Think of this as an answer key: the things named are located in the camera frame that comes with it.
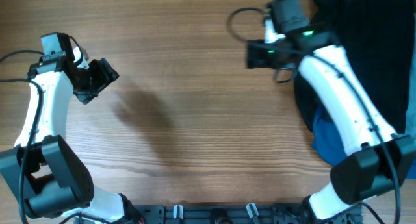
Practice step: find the light blue denim shorts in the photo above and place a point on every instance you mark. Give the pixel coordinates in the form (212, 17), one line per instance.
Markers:
(410, 112)

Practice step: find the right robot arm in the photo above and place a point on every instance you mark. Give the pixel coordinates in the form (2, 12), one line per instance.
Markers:
(377, 159)

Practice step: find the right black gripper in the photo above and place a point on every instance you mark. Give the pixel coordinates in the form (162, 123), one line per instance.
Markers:
(257, 55)

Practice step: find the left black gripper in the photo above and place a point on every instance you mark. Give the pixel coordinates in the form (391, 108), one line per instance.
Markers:
(106, 75)

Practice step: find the black shorts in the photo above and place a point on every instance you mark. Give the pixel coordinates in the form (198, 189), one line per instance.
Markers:
(378, 36)

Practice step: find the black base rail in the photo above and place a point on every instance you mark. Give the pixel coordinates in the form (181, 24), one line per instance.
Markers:
(278, 213)

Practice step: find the blue garment in pile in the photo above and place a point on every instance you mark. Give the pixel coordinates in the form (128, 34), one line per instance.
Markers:
(327, 141)

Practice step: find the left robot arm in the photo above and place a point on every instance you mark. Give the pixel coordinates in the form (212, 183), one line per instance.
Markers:
(46, 177)

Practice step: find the black garment in pile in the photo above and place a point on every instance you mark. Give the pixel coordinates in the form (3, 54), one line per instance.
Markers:
(307, 100)

